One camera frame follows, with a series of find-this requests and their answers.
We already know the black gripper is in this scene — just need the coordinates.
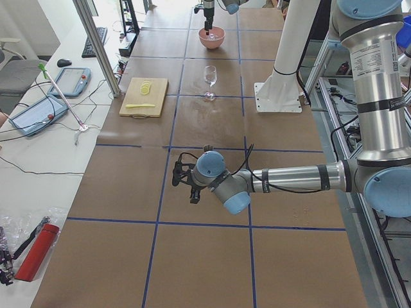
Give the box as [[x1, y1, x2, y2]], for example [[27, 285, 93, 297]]
[[195, 0, 214, 35], [171, 160, 201, 204]]

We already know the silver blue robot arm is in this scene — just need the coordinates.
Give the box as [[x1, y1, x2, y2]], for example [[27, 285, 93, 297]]
[[194, 0, 247, 35], [172, 1, 410, 218]]

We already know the clear ice cubes pile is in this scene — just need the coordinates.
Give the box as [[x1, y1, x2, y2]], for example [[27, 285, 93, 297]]
[[205, 33, 219, 41]]

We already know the clear wine glass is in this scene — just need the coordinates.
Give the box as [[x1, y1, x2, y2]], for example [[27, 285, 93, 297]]
[[204, 65, 217, 101]]

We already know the pink bowl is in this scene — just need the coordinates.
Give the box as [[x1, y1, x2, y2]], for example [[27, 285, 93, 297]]
[[198, 26, 225, 49]]

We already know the bamboo cutting board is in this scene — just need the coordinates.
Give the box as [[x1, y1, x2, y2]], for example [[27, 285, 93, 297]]
[[119, 78, 168, 117]]

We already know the yellow plastic knife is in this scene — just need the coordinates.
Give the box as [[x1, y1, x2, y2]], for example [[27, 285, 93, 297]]
[[125, 103, 156, 109]]

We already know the pink rod with green tip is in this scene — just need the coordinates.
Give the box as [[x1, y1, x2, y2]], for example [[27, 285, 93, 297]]
[[38, 63, 89, 132]]

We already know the black keyboard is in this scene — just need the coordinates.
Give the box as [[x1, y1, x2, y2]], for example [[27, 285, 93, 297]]
[[81, 26, 109, 59]]

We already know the blue teach pendant far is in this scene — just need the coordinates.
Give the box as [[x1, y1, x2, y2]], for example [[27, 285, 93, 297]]
[[54, 67, 91, 98]]

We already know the blue teach pendant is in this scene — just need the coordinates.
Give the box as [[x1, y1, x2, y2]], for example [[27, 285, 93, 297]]
[[8, 95, 68, 137], [54, 67, 91, 98]]

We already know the black computer mouse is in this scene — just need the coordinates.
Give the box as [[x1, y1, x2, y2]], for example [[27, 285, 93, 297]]
[[57, 58, 72, 68]]

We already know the red thermos bottle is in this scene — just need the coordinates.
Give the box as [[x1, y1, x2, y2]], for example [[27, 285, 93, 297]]
[[15, 223, 60, 282]]

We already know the blue teach pendant near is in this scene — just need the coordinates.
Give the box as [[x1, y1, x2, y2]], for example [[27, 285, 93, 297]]
[[8, 95, 68, 137]]

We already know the blue storage bin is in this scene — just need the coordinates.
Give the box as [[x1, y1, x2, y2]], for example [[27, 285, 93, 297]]
[[396, 15, 411, 48]]

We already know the grey office chair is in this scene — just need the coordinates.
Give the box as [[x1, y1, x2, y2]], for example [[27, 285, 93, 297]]
[[1, 38, 47, 96]]

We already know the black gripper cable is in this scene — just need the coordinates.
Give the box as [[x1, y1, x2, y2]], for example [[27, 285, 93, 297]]
[[178, 144, 325, 193]]

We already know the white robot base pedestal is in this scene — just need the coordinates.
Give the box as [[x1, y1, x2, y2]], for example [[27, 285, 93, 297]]
[[254, 0, 320, 113]]

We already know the aluminium frame post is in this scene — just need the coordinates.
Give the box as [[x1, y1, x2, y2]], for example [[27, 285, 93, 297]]
[[73, 0, 121, 98]]

